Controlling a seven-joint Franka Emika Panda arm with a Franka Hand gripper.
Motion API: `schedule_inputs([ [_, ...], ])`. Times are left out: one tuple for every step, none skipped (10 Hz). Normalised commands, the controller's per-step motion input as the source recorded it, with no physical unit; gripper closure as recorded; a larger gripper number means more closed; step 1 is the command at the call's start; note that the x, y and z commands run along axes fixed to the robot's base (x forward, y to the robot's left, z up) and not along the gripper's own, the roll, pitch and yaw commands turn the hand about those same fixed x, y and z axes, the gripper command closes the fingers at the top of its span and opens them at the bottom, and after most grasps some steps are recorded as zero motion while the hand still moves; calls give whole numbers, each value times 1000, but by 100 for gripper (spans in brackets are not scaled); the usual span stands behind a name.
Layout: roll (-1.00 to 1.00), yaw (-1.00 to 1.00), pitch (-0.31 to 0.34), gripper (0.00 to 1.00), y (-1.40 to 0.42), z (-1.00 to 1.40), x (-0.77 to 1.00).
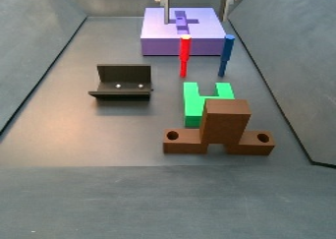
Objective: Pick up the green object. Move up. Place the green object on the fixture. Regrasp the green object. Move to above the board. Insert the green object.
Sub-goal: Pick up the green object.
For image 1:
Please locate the blue peg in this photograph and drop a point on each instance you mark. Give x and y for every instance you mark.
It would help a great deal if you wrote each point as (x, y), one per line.
(225, 53)

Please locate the purple board with cross slot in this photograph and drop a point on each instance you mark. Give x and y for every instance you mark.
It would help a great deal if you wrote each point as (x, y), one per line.
(160, 38)

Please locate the brown T-shaped block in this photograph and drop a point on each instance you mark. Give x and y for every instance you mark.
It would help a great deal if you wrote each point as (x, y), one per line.
(222, 127)

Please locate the green U-shaped block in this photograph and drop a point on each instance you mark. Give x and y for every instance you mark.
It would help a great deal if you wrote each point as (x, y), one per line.
(194, 101)

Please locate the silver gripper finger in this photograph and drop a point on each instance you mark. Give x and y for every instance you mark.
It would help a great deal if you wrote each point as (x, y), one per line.
(228, 2)
(164, 4)

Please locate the red peg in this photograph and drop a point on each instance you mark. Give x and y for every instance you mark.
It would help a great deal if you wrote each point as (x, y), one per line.
(185, 39)

